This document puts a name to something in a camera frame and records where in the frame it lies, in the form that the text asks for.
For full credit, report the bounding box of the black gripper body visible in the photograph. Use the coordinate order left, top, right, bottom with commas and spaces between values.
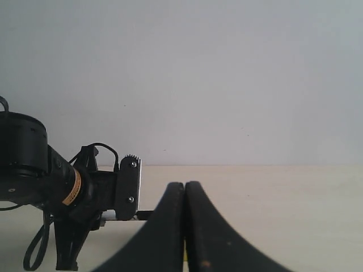
42, 146, 119, 230

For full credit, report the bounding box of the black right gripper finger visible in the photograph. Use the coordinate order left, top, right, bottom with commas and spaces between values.
54, 219, 90, 270

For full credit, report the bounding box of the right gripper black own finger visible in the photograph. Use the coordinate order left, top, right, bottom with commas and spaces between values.
184, 181, 289, 271
94, 182, 184, 272

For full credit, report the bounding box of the yellow cube block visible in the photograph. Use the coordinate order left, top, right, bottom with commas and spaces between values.
183, 239, 188, 262

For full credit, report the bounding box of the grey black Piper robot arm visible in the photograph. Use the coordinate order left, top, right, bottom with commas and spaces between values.
1, 110, 285, 271

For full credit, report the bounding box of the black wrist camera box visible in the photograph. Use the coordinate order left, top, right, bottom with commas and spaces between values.
114, 154, 142, 221

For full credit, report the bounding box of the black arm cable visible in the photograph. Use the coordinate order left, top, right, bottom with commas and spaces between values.
0, 96, 120, 271

